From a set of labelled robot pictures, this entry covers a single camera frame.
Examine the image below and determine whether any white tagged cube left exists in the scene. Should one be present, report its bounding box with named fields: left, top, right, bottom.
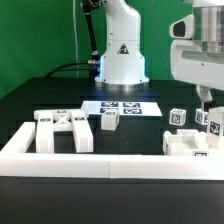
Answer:
left=169, top=108, right=186, bottom=126

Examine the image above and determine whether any white tagged cube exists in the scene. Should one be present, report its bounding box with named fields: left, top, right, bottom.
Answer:
left=169, top=108, right=186, bottom=126
left=195, top=108, right=208, bottom=125

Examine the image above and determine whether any white marker sheet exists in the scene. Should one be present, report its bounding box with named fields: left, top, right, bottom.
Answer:
left=81, top=101, right=162, bottom=117

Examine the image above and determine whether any white cable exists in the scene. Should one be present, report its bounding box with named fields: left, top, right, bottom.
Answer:
left=72, top=0, right=80, bottom=79

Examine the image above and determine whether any white tagged cube right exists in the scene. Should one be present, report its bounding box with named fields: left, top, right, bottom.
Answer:
left=195, top=108, right=208, bottom=125

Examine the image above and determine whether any white U-shaped fence frame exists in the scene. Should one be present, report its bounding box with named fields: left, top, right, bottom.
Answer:
left=0, top=122, right=224, bottom=180

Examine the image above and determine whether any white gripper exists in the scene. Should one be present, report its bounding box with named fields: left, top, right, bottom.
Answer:
left=170, top=40, right=224, bottom=112

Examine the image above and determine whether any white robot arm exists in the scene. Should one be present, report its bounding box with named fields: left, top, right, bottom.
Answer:
left=95, top=0, right=224, bottom=106

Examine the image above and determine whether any black cable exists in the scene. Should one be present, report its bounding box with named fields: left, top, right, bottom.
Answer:
left=44, top=61, right=101, bottom=79

